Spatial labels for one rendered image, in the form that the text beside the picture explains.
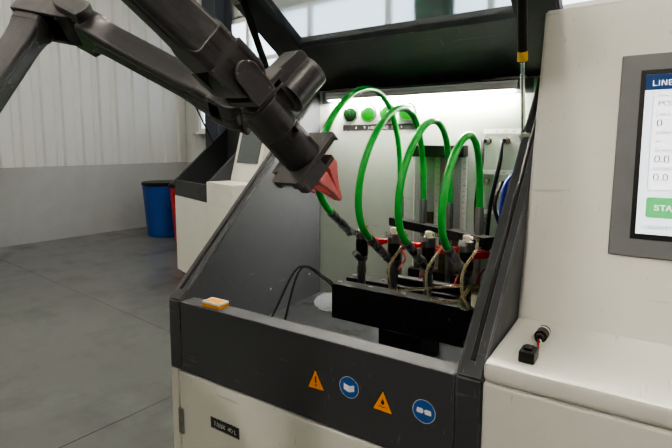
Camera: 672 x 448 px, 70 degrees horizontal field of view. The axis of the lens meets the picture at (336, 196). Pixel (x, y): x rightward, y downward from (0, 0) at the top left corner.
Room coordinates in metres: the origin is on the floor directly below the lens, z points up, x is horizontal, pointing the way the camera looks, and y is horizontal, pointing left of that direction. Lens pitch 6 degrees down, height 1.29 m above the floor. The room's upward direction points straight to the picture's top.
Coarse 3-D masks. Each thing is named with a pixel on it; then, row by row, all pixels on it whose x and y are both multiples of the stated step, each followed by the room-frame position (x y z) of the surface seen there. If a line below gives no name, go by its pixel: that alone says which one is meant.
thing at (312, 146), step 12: (300, 132) 0.67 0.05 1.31; (324, 132) 0.73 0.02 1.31; (276, 144) 0.66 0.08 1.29; (288, 144) 0.67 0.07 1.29; (300, 144) 0.67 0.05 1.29; (312, 144) 0.69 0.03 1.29; (324, 144) 0.70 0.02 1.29; (288, 156) 0.68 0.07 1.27; (300, 156) 0.68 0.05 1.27; (312, 156) 0.69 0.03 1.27; (288, 168) 0.70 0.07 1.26; (300, 168) 0.69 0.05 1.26; (312, 168) 0.68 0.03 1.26; (276, 180) 0.70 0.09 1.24; (288, 180) 0.68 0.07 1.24; (300, 180) 0.67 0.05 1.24
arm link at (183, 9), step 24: (144, 0) 0.54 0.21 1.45; (168, 0) 0.55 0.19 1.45; (192, 0) 0.57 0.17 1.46; (168, 24) 0.56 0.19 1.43; (192, 24) 0.57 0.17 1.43; (216, 24) 0.59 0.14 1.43; (192, 48) 0.57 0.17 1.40; (216, 48) 0.58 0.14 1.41; (240, 48) 0.60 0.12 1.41; (192, 72) 0.63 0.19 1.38; (216, 72) 0.59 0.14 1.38; (264, 72) 0.63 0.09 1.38; (216, 96) 0.66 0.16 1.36; (240, 96) 0.61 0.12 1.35
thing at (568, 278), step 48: (624, 0) 0.89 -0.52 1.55; (576, 48) 0.91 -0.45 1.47; (624, 48) 0.87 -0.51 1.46; (576, 96) 0.89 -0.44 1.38; (576, 144) 0.87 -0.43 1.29; (576, 192) 0.85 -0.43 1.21; (528, 240) 0.87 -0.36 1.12; (576, 240) 0.83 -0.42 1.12; (528, 288) 0.85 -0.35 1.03; (576, 288) 0.81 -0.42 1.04; (624, 288) 0.77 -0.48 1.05; (624, 336) 0.75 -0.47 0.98; (528, 432) 0.62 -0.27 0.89; (576, 432) 0.59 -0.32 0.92; (624, 432) 0.56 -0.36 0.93
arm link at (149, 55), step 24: (72, 0) 0.93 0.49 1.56; (96, 24) 0.94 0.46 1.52; (96, 48) 0.95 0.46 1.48; (120, 48) 0.91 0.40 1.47; (144, 48) 0.92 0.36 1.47; (144, 72) 0.91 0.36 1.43; (168, 72) 0.89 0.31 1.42; (192, 96) 0.88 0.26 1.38; (216, 120) 0.90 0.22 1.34; (240, 120) 0.88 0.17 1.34
